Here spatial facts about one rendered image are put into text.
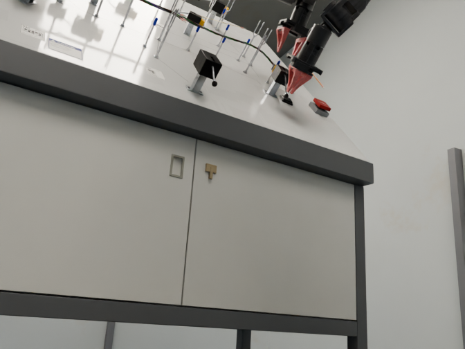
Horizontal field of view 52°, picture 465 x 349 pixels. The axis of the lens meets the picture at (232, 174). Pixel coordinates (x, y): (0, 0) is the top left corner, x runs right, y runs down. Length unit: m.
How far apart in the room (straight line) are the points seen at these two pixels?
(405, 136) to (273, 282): 1.76
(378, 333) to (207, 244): 1.80
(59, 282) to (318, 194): 0.74
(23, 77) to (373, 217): 2.24
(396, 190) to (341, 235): 1.40
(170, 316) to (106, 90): 0.50
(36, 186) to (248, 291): 0.54
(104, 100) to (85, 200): 0.21
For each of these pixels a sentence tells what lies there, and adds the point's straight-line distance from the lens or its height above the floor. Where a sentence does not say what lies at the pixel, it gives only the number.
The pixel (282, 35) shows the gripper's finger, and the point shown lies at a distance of 1.55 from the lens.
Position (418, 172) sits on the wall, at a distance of 2.69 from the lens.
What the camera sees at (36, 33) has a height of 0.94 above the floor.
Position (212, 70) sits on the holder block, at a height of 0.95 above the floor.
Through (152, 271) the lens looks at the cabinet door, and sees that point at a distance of 1.05.
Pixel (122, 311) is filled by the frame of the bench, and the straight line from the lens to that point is 1.02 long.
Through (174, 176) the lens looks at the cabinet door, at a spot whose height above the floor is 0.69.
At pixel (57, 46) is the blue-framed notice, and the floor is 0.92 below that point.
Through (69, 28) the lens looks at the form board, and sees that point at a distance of 1.25.
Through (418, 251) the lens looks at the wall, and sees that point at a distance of 2.61.
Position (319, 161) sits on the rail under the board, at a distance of 1.34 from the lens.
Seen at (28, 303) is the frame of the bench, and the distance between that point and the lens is 0.98.
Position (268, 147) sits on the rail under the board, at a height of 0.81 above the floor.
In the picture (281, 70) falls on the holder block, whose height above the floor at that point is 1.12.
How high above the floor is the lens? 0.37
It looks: 18 degrees up
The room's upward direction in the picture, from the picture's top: 4 degrees clockwise
